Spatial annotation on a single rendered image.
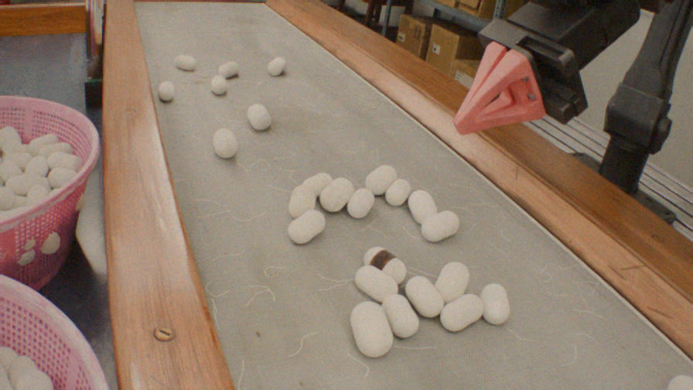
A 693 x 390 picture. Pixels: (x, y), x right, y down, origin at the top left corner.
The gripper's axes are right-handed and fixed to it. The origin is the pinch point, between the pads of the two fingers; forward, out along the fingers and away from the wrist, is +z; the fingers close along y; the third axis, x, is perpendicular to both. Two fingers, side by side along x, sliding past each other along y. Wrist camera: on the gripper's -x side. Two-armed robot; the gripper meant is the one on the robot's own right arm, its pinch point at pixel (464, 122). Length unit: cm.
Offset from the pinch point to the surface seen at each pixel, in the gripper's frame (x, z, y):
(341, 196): -2.5, 11.8, 0.5
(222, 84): -4.8, 14.9, -26.7
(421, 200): 1.2, 7.0, 2.7
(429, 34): 139, -89, -242
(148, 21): -7, 20, -69
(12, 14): -25, 43, -89
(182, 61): -6.9, 17.6, -37.3
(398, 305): -3.6, 13.1, 13.2
